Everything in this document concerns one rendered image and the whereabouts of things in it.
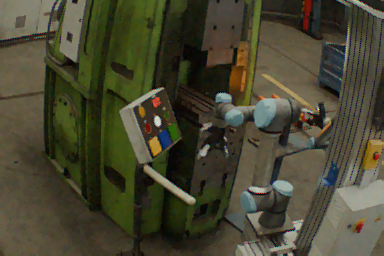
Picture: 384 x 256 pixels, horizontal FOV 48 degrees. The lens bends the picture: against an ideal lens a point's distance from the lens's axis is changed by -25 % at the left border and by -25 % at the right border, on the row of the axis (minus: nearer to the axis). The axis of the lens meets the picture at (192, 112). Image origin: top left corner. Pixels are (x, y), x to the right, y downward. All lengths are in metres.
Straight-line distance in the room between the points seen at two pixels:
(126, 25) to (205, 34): 0.52
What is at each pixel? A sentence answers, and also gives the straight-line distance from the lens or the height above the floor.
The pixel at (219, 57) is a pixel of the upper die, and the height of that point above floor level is 1.31.
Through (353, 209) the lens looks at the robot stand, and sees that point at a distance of 2.00.
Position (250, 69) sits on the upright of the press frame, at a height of 1.14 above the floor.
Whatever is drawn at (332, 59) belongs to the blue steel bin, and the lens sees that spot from 7.11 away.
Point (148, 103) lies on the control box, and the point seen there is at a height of 1.18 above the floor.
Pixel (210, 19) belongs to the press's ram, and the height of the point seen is 1.56.
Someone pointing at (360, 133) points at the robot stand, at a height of 1.50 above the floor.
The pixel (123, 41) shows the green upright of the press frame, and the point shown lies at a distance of 3.26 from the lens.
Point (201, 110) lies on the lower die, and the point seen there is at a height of 0.98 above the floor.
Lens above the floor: 2.24
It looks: 23 degrees down
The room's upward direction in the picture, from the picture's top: 8 degrees clockwise
